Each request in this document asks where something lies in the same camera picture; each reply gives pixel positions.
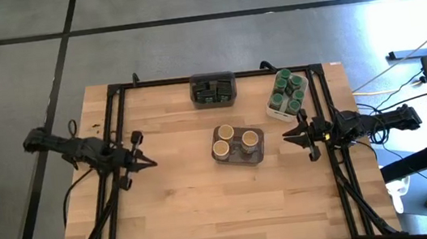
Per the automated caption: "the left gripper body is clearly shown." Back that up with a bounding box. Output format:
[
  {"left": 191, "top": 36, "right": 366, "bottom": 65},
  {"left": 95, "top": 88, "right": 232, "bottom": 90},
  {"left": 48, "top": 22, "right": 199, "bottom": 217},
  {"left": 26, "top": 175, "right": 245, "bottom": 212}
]
[{"left": 111, "top": 129, "right": 152, "bottom": 192}]

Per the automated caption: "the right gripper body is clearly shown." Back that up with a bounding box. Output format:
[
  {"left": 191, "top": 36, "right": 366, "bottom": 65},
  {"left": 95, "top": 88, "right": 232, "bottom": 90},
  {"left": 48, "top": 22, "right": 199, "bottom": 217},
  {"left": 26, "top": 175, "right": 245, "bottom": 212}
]
[{"left": 297, "top": 104, "right": 342, "bottom": 164}]

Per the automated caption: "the white plastic bin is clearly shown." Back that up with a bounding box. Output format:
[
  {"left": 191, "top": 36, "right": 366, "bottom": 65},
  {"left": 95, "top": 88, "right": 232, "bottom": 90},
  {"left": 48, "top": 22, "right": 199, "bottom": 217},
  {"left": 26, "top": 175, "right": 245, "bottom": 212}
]
[{"left": 260, "top": 66, "right": 316, "bottom": 126}]

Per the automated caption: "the translucent grey plastic bin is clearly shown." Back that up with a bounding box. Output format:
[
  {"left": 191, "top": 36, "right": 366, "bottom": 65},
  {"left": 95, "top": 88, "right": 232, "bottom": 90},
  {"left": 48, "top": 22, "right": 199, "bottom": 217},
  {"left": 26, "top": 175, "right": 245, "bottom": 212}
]
[
  {"left": 187, "top": 69, "right": 240, "bottom": 112},
  {"left": 208, "top": 120, "right": 269, "bottom": 173}
]

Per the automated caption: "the black desk leg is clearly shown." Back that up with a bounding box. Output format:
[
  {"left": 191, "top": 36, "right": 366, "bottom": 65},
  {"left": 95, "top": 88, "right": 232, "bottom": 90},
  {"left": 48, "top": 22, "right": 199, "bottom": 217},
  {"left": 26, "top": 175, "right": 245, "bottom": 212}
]
[{"left": 377, "top": 142, "right": 427, "bottom": 185}]

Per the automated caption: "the white plastic floor object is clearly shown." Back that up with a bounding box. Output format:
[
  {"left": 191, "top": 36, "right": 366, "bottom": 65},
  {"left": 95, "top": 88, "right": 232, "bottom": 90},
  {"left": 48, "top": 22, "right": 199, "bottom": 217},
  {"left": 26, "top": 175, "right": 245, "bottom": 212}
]
[{"left": 383, "top": 174, "right": 416, "bottom": 216}]

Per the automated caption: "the black floor bar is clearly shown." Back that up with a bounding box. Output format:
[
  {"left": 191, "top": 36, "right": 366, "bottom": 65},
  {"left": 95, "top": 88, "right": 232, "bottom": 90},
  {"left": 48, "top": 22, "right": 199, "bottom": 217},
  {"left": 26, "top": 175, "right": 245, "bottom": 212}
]
[{"left": 386, "top": 46, "right": 427, "bottom": 63}]

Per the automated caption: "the black cable bundle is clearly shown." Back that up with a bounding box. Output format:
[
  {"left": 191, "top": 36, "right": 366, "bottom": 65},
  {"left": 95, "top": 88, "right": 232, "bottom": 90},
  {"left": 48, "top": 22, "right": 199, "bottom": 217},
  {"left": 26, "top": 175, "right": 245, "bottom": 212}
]
[
  {"left": 331, "top": 142, "right": 403, "bottom": 239},
  {"left": 56, "top": 163, "right": 131, "bottom": 239}
]

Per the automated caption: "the black aluminium table frame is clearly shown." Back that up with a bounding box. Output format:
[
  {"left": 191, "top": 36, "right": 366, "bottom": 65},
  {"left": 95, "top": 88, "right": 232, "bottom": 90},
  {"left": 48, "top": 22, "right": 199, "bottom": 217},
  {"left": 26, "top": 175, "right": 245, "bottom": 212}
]
[{"left": 41, "top": 49, "right": 407, "bottom": 239}]

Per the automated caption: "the long white cable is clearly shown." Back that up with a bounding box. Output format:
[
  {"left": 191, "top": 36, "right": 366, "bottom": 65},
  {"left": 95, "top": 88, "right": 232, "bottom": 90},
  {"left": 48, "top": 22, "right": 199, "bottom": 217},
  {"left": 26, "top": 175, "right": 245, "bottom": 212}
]
[{"left": 343, "top": 11, "right": 427, "bottom": 94}]

